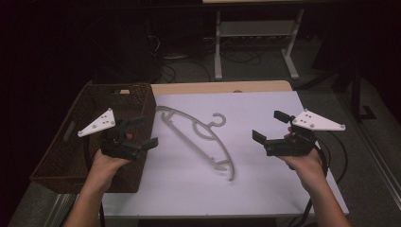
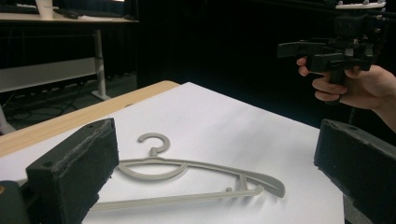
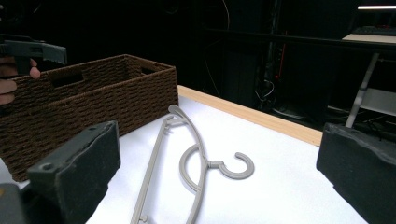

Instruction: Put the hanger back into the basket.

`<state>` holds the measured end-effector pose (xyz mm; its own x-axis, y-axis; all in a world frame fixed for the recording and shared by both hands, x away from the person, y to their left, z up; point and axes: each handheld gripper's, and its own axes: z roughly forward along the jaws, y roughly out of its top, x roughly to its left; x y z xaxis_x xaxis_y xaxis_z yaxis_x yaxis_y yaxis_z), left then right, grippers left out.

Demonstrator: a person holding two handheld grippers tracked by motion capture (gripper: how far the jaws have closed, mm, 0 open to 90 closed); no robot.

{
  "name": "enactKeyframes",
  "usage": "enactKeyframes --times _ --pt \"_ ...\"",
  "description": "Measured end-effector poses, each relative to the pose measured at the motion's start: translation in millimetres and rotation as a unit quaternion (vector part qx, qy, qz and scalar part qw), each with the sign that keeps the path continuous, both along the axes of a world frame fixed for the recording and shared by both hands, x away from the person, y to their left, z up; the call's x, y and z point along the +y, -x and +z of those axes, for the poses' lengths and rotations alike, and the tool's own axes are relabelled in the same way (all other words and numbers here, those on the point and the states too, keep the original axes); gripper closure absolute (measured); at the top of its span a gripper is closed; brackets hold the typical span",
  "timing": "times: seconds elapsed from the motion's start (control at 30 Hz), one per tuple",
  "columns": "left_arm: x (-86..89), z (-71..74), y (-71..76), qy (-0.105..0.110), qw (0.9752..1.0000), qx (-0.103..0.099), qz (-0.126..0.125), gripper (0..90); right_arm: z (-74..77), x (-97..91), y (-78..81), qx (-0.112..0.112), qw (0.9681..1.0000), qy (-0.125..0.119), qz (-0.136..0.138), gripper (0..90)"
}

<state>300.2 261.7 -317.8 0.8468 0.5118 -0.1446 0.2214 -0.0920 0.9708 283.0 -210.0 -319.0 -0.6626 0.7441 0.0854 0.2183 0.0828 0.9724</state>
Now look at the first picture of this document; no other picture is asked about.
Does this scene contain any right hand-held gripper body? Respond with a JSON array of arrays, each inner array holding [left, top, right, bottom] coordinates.
[[264, 109, 346, 158]]

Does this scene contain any person's left hand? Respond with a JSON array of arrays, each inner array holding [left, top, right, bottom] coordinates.
[[89, 148, 131, 183]]

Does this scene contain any white table mat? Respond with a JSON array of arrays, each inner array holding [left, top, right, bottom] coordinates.
[[101, 91, 350, 219]]

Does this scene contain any white metal desk frame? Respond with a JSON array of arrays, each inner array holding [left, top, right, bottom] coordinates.
[[213, 8, 305, 81]]

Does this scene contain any person's right hand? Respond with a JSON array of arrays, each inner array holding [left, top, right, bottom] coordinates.
[[277, 126, 328, 191]]

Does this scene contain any black floor cable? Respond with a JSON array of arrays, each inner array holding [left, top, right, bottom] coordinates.
[[160, 59, 213, 83]]

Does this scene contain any grey plastic clothes hanger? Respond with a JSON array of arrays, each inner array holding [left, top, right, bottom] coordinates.
[[155, 105, 236, 183]]

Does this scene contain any black metal stand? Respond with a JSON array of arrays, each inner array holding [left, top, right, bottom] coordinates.
[[332, 62, 377, 123]]

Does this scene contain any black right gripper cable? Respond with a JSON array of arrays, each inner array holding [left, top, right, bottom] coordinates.
[[296, 131, 349, 227]]

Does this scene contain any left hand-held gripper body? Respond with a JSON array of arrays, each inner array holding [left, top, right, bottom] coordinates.
[[78, 108, 144, 161]]

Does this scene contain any brown wicker basket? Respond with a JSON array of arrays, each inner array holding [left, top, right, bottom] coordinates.
[[29, 82, 158, 194]]

